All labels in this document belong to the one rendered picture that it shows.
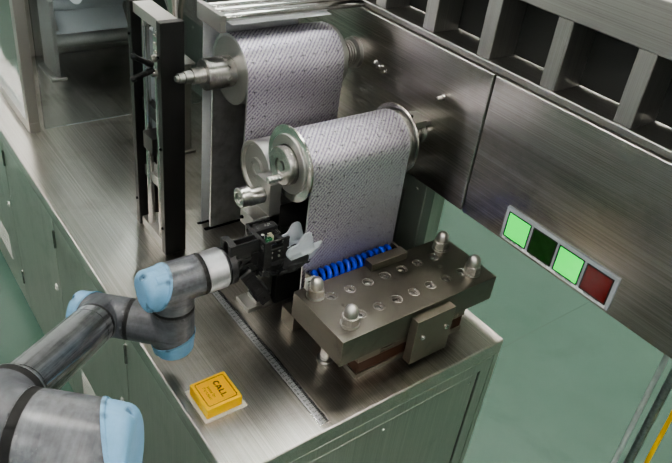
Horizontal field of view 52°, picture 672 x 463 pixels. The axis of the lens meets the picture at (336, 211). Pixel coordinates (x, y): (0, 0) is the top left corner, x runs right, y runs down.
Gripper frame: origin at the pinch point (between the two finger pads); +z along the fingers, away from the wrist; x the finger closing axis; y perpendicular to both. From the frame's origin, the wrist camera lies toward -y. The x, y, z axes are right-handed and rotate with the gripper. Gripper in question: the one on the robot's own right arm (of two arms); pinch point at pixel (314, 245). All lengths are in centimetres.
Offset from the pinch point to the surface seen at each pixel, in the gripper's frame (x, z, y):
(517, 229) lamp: -24.0, 29.0, 9.6
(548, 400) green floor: -3, 117, -109
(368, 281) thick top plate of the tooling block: -8.2, 8.3, -6.5
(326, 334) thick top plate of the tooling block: -15.2, -6.9, -7.9
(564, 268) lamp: -35.6, 29.0, 8.4
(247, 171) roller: 21.7, -2.8, 5.7
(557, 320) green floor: 25, 157, -109
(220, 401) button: -12.8, -26.9, -16.6
